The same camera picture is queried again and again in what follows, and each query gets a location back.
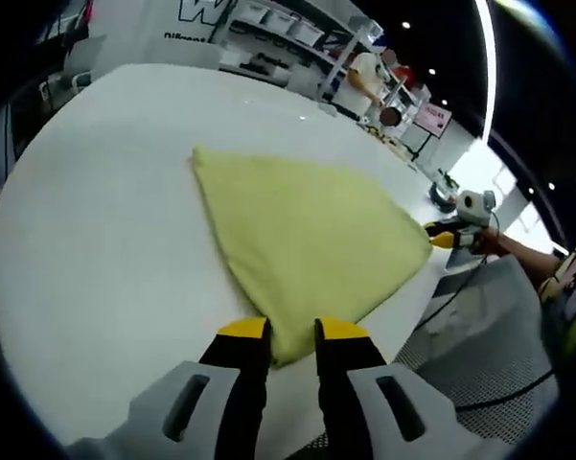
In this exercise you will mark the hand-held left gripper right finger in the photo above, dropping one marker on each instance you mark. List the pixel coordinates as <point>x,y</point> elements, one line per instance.
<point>364,407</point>

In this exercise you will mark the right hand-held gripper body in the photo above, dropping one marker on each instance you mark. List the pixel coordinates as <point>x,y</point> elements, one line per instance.
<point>476,206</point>

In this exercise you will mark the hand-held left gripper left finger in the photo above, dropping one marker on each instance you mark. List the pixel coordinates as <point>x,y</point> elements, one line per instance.
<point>220,407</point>

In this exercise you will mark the yellow blue grey garment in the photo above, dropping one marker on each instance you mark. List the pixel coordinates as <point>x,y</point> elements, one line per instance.
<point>306,230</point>

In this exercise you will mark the person's right hand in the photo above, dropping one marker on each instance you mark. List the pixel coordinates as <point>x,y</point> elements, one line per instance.
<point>491,241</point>

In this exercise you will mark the grey curved device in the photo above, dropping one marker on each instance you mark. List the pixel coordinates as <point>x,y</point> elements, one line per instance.
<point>441,199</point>

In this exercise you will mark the small green plant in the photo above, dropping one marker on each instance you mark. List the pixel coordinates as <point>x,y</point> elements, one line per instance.
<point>448,178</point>

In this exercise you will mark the black display stand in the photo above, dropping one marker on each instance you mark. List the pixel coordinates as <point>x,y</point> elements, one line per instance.
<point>419,144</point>

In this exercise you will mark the pink display screen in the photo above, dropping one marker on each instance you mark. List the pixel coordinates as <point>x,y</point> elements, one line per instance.
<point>435,120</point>

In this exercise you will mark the pile of small toys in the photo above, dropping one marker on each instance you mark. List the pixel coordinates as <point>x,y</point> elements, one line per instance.
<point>385,141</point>

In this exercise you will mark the ceiling light strip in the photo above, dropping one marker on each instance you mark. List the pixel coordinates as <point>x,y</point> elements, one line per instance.
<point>492,62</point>

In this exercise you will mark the group of ceiling spotlights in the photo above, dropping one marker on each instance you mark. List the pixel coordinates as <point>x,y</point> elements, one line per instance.
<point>405,24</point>

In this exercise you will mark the metal shelving rack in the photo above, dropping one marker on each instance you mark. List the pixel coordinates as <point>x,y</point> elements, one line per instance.
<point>316,52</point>

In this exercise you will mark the white storage bin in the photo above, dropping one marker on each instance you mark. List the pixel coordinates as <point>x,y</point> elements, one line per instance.
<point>305,30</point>
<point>278,19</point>
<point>254,10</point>

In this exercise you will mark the grey hanging handbag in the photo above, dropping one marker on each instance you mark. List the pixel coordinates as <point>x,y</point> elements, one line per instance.
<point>79,21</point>

